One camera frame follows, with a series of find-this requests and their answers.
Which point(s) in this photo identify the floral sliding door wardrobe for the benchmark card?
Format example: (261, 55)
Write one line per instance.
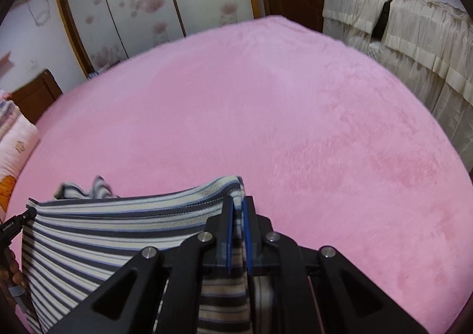
(155, 1)

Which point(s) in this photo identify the pink printed pillow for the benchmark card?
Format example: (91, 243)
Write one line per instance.
(16, 156)

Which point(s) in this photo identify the cream ruffled furniture cover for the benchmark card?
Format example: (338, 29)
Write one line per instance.
(425, 31)

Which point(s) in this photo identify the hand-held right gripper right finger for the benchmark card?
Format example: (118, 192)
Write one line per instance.
(247, 241)

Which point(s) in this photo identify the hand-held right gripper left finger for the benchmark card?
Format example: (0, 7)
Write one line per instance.
(230, 241)

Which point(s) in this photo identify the brown wooden headboard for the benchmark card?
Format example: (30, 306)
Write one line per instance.
(37, 94)

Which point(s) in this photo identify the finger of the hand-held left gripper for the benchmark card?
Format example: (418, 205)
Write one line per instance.
(26, 217)

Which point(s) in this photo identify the striped knit shirt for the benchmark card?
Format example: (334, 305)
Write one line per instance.
(111, 230)

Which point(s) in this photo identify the striped pillow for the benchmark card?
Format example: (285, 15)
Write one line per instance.
(6, 112)

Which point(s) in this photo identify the person's left hand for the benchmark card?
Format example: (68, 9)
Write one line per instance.
(16, 271)

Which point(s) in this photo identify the pink fleece blanket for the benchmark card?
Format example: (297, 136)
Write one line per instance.
(295, 116)

